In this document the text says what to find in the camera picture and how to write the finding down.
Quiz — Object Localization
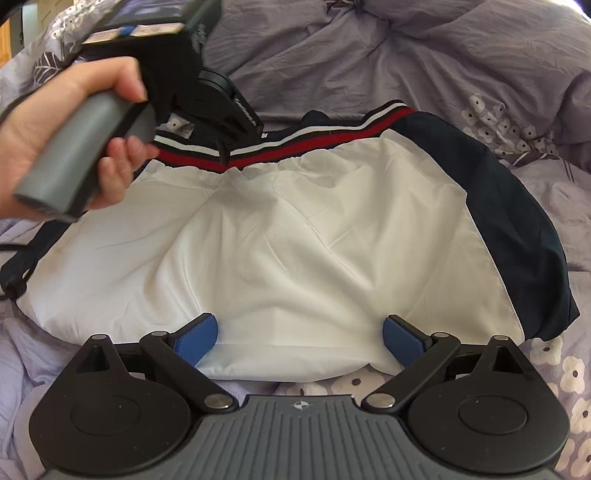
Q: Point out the navy white red jacket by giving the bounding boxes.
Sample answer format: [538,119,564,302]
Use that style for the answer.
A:
[3,101,578,382]

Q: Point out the person's left hand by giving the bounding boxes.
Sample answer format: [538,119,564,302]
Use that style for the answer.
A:
[1,57,158,220]

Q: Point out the lavender floral duvet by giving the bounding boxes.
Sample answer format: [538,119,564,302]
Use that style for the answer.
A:
[1,1,590,479]

